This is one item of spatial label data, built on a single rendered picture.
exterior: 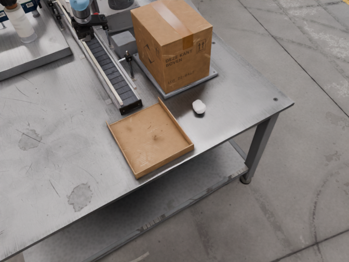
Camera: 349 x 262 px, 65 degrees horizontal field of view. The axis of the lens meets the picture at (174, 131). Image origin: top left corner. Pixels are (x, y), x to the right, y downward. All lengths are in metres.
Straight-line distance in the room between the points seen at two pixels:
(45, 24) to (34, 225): 1.18
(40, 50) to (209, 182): 1.22
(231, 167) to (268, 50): 1.54
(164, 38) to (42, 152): 0.69
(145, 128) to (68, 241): 0.84
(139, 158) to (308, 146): 1.49
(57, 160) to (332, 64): 2.54
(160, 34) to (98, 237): 1.13
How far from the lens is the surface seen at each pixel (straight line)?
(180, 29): 1.18
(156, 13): 1.29
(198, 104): 1.22
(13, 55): 1.72
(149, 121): 1.21
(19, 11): 1.69
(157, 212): 1.65
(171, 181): 1.72
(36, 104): 1.46
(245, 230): 1.88
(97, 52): 1.53
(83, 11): 1.27
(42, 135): 1.32
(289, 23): 3.41
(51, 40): 1.72
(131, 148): 1.14
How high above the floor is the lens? 1.78
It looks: 54 degrees down
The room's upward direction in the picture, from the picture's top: 4 degrees counter-clockwise
